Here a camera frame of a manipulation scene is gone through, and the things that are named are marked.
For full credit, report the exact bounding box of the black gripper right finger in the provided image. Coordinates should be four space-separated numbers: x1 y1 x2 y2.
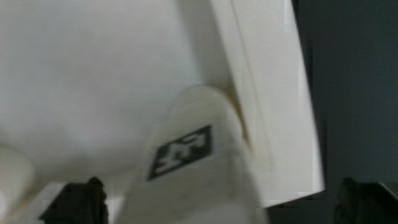
335 178 398 224

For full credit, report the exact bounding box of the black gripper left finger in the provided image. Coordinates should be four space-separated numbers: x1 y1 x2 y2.
40 177 109 224

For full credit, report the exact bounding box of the white leg with tag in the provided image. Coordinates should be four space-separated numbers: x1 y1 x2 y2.
116 86 269 224

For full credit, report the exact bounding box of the white square tabletop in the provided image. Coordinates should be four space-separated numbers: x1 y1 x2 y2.
0 0 326 224

